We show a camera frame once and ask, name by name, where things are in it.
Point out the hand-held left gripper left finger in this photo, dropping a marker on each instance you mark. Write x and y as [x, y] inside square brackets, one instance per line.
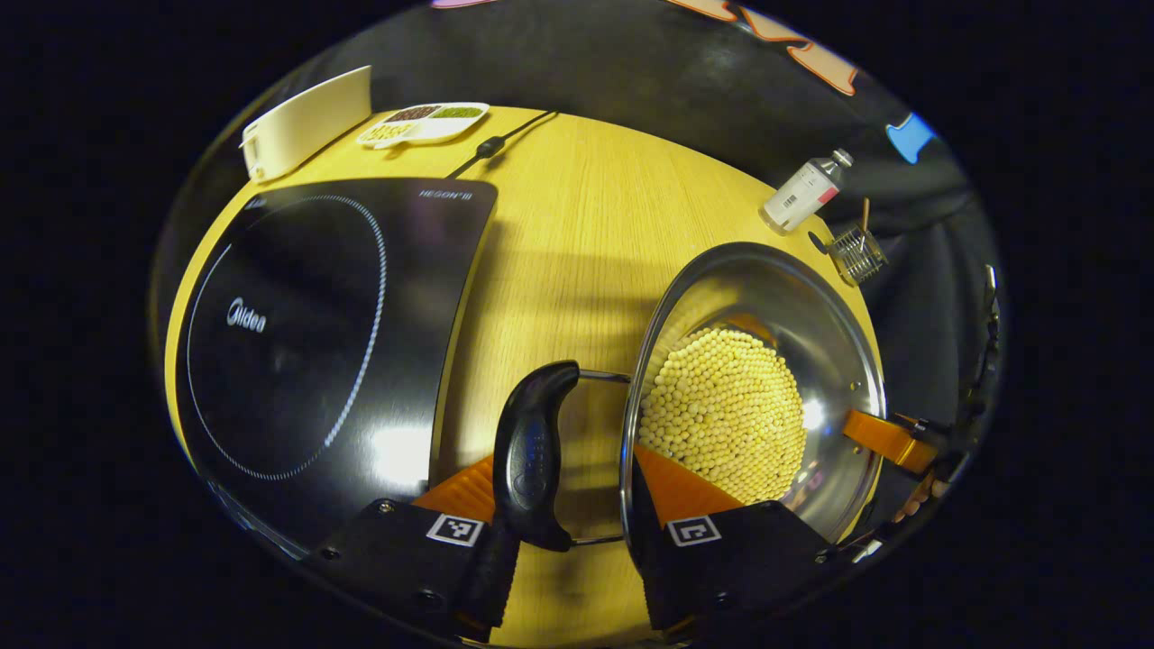
[397, 550]

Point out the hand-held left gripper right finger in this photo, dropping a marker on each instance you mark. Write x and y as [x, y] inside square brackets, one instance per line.
[748, 550]

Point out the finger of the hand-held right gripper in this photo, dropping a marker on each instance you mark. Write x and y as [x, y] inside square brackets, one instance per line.
[883, 437]

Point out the steel pot with yellow beans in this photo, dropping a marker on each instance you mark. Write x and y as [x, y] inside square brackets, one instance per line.
[730, 406]

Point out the black induction cooktop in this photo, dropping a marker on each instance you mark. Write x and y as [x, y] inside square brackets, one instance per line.
[306, 342]

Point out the small black table disc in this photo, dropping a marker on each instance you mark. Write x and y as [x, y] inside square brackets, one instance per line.
[819, 242]

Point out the wooden stick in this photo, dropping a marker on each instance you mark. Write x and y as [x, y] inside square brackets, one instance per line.
[865, 214]

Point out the clear bottle with white label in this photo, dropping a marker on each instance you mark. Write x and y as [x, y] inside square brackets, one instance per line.
[802, 194]

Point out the white divided dish of beans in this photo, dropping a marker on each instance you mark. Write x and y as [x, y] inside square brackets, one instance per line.
[428, 122]

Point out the white toaster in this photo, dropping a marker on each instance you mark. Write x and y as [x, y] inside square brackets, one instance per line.
[306, 122]

